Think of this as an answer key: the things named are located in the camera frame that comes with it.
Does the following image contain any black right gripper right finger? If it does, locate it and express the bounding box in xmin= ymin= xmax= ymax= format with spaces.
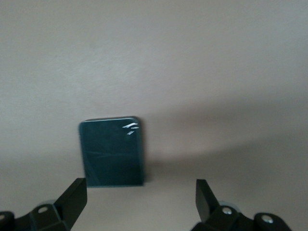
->
xmin=190 ymin=179 xmax=293 ymax=231

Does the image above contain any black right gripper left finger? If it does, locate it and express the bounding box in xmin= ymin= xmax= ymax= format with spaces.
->
xmin=0 ymin=177 xmax=88 ymax=231

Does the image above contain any small black square box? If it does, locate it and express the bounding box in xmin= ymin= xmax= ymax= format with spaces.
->
xmin=78 ymin=116 xmax=146 ymax=188

